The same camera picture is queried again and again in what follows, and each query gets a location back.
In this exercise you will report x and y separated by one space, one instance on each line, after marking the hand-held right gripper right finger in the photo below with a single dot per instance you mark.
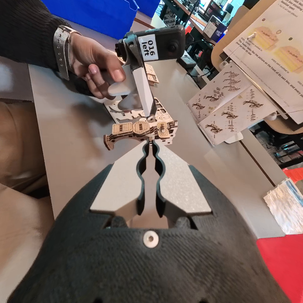
184 189

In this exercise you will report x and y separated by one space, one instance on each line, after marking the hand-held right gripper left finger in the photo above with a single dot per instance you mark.
116 189

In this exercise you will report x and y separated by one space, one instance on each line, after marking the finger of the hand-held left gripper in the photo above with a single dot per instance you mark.
144 92

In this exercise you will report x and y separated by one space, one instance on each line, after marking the small wooden puzzle piece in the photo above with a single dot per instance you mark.
150 118

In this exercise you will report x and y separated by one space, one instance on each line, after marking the wooden puzzle model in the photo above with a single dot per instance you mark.
123 129

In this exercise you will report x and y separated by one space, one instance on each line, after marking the person's left forearm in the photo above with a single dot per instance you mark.
23 28

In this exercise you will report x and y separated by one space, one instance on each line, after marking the grey desk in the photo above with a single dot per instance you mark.
71 130

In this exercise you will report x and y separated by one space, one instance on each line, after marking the person's left hand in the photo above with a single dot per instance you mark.
92 59

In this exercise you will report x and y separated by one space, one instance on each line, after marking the stack of wooden puzzle sheets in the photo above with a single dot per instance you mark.
152 75

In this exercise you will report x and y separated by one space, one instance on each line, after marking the wooden puzzle sheet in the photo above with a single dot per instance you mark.
163 113

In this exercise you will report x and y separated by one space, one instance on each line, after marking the black power adapter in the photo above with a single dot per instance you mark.
187 61

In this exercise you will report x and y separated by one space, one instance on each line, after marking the dark printed box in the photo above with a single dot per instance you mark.
214 28

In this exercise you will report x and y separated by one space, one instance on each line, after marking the blue plastic bin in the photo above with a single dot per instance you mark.
94 14

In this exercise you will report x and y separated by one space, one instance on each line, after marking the open instruction booklet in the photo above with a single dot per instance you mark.
236 106

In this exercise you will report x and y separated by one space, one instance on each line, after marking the silver mesh wristband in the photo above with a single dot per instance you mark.
60 47

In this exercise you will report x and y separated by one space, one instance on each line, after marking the person's beige pants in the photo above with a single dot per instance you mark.
19 213

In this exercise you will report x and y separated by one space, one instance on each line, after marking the clear plastic wrapper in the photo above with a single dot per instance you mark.
284 208

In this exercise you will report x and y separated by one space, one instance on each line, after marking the printed instruction sheet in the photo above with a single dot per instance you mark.
272 47

